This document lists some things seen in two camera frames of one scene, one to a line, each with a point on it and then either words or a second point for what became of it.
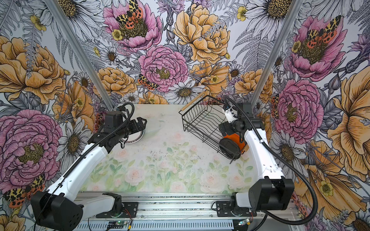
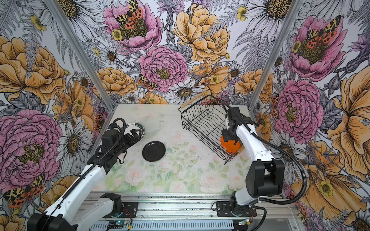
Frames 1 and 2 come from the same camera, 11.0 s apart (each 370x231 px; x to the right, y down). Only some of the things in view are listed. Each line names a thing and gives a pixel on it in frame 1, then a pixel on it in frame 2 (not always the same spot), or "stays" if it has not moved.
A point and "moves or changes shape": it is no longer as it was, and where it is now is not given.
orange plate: (236, 138) moves or changes shape
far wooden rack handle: (184, 107) stays
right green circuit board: (241, 223) stays
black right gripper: (227, 126) → (226, 137)
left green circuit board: (116, 224) stays
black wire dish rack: (201, 121) stays
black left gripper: (135, 128) → (131, 141)
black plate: (230, 148) → (153, 151)
